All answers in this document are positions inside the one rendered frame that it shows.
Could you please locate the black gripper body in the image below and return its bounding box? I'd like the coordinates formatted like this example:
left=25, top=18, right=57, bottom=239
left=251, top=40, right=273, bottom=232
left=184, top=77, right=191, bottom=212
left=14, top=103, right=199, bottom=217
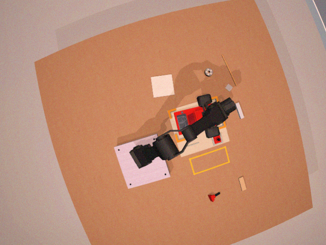
left=197, top=94, right=220, bottom=138

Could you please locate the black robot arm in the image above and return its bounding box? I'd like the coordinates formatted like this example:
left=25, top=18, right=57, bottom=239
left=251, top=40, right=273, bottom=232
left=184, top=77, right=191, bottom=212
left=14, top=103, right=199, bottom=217
left=129, top=97, right=236, bottom=168

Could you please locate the light tan flat rectangular bar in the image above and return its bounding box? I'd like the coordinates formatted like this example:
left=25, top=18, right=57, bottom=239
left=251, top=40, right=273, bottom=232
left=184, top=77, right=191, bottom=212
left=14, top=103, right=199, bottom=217
left=238, top=176, right=246, bottom=191

